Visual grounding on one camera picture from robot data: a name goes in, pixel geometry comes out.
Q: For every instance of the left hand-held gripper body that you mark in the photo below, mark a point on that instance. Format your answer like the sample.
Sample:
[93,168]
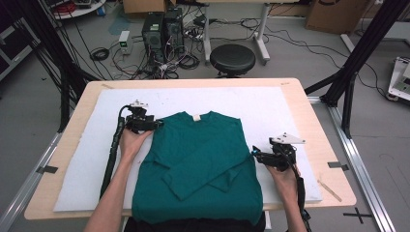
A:
[138,121]

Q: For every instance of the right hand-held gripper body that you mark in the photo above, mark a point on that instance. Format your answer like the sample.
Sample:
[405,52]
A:
[283,158]

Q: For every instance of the green long-sleeve shirt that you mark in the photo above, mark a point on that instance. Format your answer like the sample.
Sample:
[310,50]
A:
[199,145]

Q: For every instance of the person's left hand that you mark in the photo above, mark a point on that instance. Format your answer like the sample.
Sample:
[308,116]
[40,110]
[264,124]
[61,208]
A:
[132,145]

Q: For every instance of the person's right hand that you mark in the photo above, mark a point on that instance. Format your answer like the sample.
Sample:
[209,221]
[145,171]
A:
[286,185]

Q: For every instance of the black tape piece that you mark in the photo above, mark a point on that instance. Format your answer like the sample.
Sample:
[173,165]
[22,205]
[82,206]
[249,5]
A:
[338,166]
[47,169]

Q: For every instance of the beige wooden strip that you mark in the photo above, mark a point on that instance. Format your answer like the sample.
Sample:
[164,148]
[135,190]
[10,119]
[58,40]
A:
[330,191]

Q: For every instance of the white foam mat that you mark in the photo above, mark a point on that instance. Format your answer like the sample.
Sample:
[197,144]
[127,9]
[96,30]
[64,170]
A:
[225,100]

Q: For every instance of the small white power unit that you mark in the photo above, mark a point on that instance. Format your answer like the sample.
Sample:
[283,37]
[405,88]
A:
[125,42]

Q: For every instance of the black computer tower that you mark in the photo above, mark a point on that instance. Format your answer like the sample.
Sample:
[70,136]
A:
[153,35]
[174,29]

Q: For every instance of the black tape cross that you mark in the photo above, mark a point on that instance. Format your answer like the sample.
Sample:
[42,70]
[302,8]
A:
[357,215]

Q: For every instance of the black round stool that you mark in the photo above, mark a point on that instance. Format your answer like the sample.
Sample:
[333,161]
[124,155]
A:
[232,59]

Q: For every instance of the person's dark clothing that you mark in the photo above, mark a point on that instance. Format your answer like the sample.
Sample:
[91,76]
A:
[193,228]

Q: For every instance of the low cardboard box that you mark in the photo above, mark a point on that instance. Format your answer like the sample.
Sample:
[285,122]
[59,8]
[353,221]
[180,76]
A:
[145,5]

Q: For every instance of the round white table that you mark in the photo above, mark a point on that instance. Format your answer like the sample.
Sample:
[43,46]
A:
[83,11]

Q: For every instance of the white machine base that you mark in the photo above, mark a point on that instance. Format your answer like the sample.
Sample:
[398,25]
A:
[399,83]

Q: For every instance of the large cardboard box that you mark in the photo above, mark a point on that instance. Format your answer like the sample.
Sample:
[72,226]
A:
[335,16]

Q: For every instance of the aluminium floor rail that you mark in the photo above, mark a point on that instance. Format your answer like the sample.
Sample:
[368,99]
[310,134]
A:
[19,196]
[354,154]

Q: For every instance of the black metal frame post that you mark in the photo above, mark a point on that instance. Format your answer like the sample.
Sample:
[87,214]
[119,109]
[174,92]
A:
[65,96]
[364,48]

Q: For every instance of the white desk frame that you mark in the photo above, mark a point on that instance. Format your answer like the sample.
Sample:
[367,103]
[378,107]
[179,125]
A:
[261,32]

